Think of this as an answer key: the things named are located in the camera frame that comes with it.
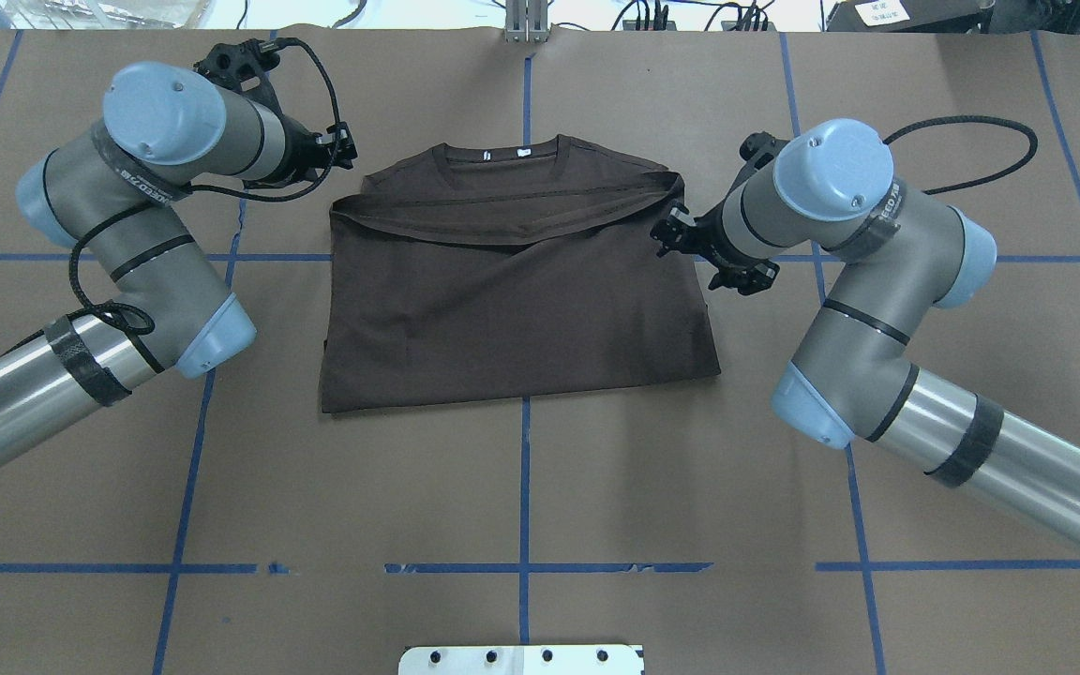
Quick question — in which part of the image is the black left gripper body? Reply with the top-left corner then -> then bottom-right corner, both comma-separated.
276,118 -> 357,188

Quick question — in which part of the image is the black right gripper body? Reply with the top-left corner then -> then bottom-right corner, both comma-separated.
649,202 -> 780,296

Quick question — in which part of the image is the dark brown t-shirt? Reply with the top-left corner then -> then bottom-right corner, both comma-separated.
319,134 -> 721,415

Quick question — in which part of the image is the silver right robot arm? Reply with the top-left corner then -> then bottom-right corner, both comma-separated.
651,118 -> 1080,550

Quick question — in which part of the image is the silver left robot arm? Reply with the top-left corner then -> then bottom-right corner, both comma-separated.
0,60 -> 355,467

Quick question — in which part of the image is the aluminium frame post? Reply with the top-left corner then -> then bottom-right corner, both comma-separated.
498,0 -> 551,43

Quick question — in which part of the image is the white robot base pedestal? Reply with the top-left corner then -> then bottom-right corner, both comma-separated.
397,642 -> 646,674

